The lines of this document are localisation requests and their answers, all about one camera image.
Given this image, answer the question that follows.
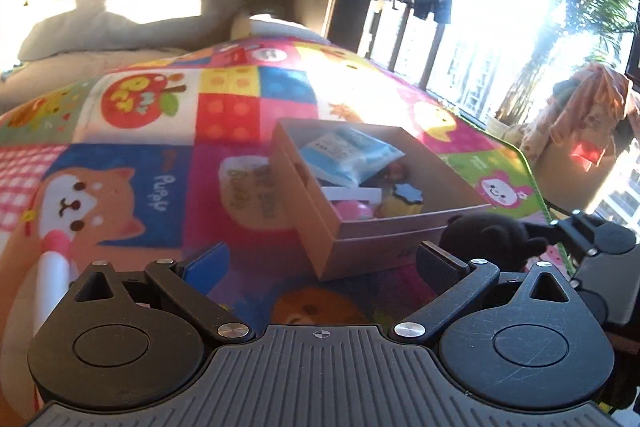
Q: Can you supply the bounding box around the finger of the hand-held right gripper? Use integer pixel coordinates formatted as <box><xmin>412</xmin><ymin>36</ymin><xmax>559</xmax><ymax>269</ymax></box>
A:
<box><xmin>525</xmin><ymin>210</ymin><xmax>598</xmax><ymax>259</ymax></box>

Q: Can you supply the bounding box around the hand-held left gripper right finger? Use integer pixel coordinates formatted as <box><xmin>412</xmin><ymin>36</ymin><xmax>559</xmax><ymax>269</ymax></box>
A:
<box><xmin>394</xmin><ymin>241</ymin><xmax>581</xmax><ymax>340</ymax></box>

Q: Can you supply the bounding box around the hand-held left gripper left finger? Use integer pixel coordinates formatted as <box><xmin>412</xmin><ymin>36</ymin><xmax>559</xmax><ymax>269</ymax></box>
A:
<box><xmin>72</xmin><ymin>242</ymin><xmax>253</xmax><ymax>343</ymax></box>

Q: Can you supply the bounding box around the black plush toy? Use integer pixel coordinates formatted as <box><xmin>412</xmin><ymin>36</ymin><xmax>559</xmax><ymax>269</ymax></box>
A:
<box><xmin>439</xmin><ymin>213</ymin><xmax>548</xmax><ymax>278</ymax></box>

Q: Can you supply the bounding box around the pink cardboard box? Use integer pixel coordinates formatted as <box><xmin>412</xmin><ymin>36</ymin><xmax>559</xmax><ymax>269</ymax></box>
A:
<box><xmin>271</xmin><ymin>118</ymin><xmax>493</xmax><ymax>282</ymax></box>

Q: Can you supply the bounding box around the yellow toy with blue top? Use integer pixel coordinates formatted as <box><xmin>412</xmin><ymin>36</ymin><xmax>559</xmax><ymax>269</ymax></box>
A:
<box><xmin>380</xmin><ymin>182</ymin><xmax>426</xmax><ymax>219</ymax></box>

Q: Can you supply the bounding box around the pink toy ball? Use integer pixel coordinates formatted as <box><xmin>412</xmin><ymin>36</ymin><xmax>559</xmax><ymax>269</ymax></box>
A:
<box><xmin>335</xmin><ymin>201</ymin><xmax>376</xmax><ymax>222</ymax></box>

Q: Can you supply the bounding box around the white item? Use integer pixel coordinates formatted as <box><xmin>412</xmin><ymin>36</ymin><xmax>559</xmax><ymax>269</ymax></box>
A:
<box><xmin>320</xmin><ymin>186</ymin><xmax>383</xmax><ymax>206</ymax></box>

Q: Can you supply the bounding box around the blue white packet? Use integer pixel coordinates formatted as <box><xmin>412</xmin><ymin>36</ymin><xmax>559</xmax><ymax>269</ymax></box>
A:
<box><xmin>299</xmin><ymin>127</ymin><xmax>405</xmax><ymax>188</ymax></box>

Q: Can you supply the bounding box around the white bottle with red cap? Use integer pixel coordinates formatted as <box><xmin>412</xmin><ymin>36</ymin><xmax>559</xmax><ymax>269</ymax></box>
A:
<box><xmin>32</xmin><ymin>229</ymin><xmax>81</xmax><ymax>333</ymax></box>

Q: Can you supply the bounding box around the beige clothes pile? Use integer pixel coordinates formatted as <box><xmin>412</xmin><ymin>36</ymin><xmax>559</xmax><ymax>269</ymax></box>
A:
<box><xmin>520</xmin><ymin>62</ymin><xmax>640</xmax><ymax>170</ymax></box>

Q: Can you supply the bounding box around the colourful cartoon play mat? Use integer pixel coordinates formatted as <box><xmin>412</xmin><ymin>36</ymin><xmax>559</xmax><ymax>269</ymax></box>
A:
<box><xmin>0</xmin><ymin>36</ymin><xmax>571</xmax><ymax>427</ymax></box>

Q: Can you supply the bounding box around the white pillow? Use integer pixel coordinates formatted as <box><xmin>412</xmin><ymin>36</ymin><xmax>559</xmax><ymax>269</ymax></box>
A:
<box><xmin>232</xmin><ymin>13</ymin><xmax>331</xmax><ymax>46</ymax></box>

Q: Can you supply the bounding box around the grey pillow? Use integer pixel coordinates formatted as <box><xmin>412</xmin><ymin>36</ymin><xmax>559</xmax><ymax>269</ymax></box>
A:
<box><xmin>17</xmin><ymin>0</ymin><xmax>251</xmax><ymax>62</ymax></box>

